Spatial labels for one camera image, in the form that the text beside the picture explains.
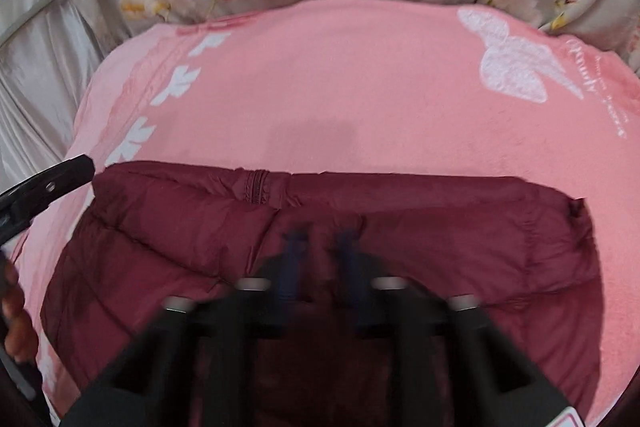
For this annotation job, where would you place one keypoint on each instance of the grey metal bar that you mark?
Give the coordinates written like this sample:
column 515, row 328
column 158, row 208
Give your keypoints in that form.
column 35, row 14

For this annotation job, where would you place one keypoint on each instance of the maroon puffer jacket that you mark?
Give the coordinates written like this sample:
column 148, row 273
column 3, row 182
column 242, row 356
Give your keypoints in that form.
column 450, row 247

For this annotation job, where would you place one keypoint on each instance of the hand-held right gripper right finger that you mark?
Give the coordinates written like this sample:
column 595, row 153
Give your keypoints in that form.
column 348, row 268

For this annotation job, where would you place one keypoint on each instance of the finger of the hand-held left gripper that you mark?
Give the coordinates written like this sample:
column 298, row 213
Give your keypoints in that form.
column 55, row 181

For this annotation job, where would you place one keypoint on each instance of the pink printed blanket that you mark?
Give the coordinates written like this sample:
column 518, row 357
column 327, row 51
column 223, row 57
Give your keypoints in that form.
column 350, row 97

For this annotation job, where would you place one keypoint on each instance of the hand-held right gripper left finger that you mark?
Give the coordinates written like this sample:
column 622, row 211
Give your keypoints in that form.
column 295, row 268

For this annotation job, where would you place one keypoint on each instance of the silver satin curtain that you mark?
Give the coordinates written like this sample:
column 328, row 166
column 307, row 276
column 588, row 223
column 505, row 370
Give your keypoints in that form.
column 35, row 82

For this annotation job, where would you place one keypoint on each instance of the person's left hand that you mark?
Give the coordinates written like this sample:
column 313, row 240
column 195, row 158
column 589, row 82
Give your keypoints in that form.
column 15, row 312

